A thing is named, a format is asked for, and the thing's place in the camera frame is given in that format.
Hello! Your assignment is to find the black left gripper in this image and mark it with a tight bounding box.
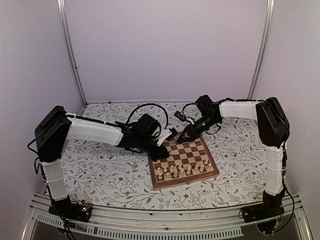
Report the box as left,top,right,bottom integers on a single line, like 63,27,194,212
136,135,170,163

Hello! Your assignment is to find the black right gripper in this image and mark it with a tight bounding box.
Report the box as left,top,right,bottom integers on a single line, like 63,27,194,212
177,115,220,144

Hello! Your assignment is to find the light chess bishop piece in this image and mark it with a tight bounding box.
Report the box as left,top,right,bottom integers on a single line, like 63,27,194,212
173,169,178,178

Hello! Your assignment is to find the light chess king piece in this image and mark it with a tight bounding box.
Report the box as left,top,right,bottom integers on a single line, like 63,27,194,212
178,167,185,177

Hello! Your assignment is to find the light chess queen piece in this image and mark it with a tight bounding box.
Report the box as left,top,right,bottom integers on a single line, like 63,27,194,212
186,164,192,176

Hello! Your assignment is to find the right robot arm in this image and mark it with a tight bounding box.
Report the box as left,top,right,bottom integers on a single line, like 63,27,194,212
174,95,290,196

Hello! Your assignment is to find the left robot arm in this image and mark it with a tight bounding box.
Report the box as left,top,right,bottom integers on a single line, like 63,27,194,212
31,105,174,217

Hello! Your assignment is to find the wooden chess board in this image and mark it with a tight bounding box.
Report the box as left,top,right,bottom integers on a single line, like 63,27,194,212
148,136,220,190

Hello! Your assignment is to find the floral patterned table mat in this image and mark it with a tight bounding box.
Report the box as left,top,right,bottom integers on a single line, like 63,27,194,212
44,101,285,210

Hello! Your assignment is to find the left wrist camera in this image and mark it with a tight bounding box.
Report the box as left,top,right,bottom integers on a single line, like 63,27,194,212
157,127,178,147

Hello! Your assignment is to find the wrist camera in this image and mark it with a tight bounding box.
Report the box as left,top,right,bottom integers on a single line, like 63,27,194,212
157,127,178,147
174,111,194,125

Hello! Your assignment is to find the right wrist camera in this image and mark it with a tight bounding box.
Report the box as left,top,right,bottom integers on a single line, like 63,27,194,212
174,111,194,125

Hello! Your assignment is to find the front aluminium rail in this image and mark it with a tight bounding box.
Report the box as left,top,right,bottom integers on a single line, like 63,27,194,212
21,193,315,240

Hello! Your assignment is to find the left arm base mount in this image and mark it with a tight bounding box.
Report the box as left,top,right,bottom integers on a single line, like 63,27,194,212
48,196,93,223

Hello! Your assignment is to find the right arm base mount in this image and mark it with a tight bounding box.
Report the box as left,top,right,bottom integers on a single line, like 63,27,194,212
240,191,285,235

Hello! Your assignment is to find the right aluminium frame post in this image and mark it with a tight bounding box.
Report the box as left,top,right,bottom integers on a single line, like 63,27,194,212
247,0,275,99

